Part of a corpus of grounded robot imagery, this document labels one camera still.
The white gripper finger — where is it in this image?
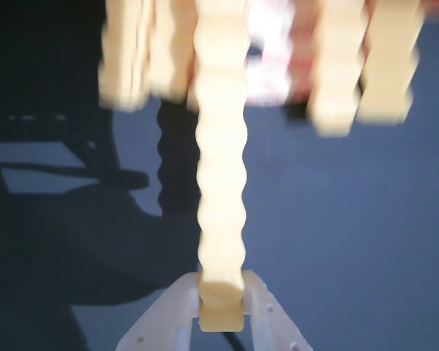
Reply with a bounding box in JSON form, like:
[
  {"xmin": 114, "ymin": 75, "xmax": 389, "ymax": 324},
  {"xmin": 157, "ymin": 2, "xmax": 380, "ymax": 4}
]
[
  {"xmin": 116, "ymin": 272, "xmax": 203, "ymax": 351},
  {"xmin": 241, "ymin": 269, "xmax": 312, "ymax": 351}
]

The grey desk mat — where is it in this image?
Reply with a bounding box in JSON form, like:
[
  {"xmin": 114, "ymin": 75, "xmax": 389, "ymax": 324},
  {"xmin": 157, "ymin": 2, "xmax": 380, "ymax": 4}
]
[{"xmin": 0, "ymin": 0, "xmax": 439, "ymax": 351}]

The red fries clips box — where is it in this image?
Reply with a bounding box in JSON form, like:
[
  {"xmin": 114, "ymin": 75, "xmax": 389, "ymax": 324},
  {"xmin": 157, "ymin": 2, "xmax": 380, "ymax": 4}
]
[{"xmin": 241, "ymin": 0, "xmax": 439, "ymax": 109}]

